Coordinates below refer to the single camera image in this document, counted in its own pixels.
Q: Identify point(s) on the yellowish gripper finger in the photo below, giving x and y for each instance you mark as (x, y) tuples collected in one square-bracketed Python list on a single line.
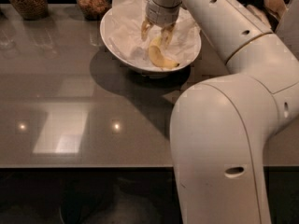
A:
[(145, 28), (167, 34)]

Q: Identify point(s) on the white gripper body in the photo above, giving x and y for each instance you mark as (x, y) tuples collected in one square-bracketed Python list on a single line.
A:
[(163, 13)]

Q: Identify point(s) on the yellow banana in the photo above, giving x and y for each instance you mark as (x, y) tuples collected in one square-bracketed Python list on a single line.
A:
[(156, 56)]

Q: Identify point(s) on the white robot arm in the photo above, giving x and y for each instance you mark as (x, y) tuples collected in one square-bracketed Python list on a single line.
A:
[(218, 127)]

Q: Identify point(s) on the white bowl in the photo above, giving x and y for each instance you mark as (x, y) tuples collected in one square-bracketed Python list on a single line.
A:
[(146, 69)]

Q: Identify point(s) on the white paper liner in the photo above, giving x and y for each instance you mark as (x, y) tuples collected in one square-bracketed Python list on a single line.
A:
[(124, 31)]

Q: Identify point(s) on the middle glass cereal jar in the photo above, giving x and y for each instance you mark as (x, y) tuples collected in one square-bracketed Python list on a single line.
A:
[(93, 9)]

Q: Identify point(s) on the brown paper napkins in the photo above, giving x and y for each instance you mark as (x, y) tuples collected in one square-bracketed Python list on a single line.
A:
[(270, 14)]

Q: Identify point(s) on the left glass cereal jar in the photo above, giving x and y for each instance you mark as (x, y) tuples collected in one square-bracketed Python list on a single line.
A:
[(31, 9)]

